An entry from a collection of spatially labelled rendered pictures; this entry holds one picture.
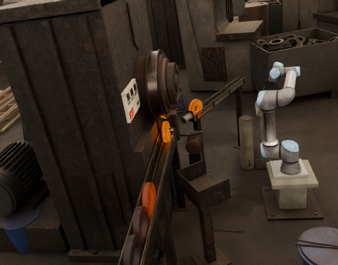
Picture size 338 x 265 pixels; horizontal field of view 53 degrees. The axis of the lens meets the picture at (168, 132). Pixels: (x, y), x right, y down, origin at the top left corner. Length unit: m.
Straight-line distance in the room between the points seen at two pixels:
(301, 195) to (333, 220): 0.28
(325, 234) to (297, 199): 0.76
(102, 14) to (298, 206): 1.98
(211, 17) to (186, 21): 0.35
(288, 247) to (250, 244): 0.25
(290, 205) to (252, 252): 0.52
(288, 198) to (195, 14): 3.03
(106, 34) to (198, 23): 3.24
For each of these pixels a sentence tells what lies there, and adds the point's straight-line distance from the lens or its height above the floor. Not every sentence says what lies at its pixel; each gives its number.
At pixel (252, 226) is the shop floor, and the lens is 2.71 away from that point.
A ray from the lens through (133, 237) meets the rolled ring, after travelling 1.61.
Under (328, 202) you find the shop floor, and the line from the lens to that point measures 2.98.
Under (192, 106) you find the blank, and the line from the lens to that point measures 2.84.
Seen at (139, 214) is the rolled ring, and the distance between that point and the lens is 1.70.
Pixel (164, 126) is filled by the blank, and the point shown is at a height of 0.81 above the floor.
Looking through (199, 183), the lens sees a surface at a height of 0.60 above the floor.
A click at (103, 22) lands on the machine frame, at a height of 1.63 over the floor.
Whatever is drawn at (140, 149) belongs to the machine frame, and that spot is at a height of 0.87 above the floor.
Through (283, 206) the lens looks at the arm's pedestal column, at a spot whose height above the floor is 0.05.
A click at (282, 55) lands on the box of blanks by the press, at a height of 0.68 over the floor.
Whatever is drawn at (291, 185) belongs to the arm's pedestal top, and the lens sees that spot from 2.63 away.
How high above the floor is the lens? 1.84
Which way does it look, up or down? 26 degrees down
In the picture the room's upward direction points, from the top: 9 degrees counter-clockwise
